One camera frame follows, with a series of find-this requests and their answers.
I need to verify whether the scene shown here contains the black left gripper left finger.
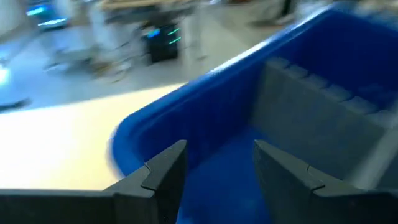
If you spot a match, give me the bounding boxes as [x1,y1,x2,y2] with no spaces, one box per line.
[104,139,188,224]

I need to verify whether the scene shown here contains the computer tower with LEDs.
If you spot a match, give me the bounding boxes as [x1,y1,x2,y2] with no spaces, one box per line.
[143,24,182,64]

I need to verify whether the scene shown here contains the blue plastic bin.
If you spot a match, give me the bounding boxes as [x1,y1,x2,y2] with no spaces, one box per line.
[108,2,398,224]

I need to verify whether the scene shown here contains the light wooden desk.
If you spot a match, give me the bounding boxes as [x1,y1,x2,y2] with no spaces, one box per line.
[0,81,187,191]

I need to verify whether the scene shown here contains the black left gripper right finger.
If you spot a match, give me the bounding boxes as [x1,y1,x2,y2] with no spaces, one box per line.
[252,139,368,224]

